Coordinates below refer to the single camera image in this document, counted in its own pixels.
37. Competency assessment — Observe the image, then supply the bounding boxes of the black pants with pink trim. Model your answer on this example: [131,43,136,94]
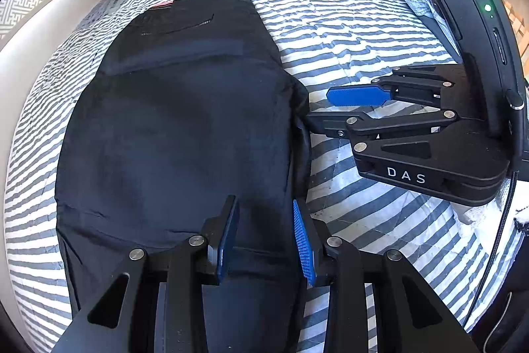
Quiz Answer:
[55,0,312,353]

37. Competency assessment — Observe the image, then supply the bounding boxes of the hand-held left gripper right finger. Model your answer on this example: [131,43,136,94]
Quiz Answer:
[293,199,482,353]

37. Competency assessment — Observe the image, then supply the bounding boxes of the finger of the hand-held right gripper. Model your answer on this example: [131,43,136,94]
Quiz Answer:
[326,66,466,106]
[306,109,460,141]

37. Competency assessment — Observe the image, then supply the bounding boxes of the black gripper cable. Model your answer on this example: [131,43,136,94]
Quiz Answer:
[461,169,521,331]

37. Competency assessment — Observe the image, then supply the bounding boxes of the blue white striped bed quilt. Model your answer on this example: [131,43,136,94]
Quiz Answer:
[4,0,521,353]

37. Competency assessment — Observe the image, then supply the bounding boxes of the light blue folded cloth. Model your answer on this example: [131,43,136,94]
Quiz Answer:
[417,8,466,60]

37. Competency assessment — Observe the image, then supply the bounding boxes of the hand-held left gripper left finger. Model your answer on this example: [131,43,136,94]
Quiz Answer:
[50,195,240,353]

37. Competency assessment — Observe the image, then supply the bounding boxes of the person's dark clothing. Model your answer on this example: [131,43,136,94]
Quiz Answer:
[471,287,529,353]

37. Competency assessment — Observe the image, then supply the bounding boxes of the light blue folded garment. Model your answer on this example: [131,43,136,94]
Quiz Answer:
[399,0,439,18]

